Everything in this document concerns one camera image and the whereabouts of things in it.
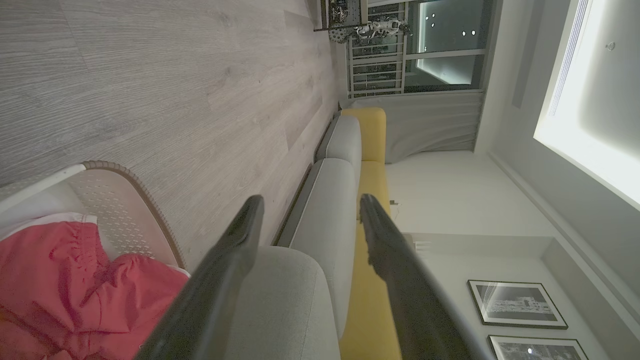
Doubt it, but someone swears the grey table with black legs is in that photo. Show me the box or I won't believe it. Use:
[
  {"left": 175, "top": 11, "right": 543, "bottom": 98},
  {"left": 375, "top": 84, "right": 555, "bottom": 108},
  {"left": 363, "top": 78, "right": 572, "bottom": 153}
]
[{"left": 313, "top": 0, "right": 369, "bottom": 33}]

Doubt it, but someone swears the grey fabric curtain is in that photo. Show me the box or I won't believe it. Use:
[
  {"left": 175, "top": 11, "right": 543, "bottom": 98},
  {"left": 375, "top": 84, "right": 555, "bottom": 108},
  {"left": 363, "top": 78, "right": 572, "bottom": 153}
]
[{"left": 350, "top": 91, "right": 485, "bottom": 164}]

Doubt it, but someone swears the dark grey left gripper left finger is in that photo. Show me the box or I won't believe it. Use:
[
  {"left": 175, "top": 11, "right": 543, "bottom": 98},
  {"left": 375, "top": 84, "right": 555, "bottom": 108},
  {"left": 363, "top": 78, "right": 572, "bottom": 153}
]
[{"left": 135, "top": 195, "right": 265, "bottom": 360}]

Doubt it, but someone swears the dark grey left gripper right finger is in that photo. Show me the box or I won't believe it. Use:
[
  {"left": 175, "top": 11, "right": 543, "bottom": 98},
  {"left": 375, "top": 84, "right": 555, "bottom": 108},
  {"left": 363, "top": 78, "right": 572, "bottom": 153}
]
[{"left": 359, "top": 193, "right": 482, "bottom": 360}]

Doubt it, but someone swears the black framed picture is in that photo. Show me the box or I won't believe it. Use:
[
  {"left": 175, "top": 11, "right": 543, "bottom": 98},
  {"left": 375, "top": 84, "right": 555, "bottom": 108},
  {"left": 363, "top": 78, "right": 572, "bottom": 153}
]
[
  {"left": 487, "top": 335, "right": 591, "bottom": 360},
  {"left": 467, "top": 279, "right": 569, "bottom": 330}
]

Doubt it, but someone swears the grey and yellow sofa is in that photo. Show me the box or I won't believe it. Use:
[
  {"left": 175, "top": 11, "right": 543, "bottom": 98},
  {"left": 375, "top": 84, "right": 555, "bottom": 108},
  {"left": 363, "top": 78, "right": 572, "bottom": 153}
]
[{"left": 222, "top": 106, "right": 404, "bottom": 360}]

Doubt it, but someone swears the red cloth garment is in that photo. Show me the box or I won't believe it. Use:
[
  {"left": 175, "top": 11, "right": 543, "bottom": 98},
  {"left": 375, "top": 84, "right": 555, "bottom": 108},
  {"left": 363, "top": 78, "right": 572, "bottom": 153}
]
[{"left": 0, "top": 214, "right": 190, "bottom": 360}]

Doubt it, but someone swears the white balcony railing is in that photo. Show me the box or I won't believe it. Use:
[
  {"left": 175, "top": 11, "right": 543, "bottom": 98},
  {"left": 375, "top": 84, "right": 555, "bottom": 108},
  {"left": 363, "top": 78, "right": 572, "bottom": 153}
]
[{"left": 347, "top": 2, "right": 409, "bottom": 99}]

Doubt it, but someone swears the white perforated laundry basket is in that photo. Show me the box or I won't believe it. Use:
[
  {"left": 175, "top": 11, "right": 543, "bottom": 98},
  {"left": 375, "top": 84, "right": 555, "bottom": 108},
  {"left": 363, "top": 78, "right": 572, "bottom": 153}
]
[{"left": 0, "top": 160, "right": 191, "bottom": 281}]

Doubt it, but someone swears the balcony window frame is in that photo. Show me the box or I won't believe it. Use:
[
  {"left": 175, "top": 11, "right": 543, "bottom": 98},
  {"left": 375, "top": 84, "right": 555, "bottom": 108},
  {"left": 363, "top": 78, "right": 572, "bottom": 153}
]
[{"left": 405, "top": 0, "right": 496, "bottom": 94}]

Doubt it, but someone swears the white robot on wheeled base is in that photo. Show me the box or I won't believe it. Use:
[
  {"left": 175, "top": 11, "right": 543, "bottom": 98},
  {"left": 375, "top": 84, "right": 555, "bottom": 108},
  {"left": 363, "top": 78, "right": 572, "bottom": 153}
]
[{"left": 328, "top": 17, "right": 412, "bottom": 45}]

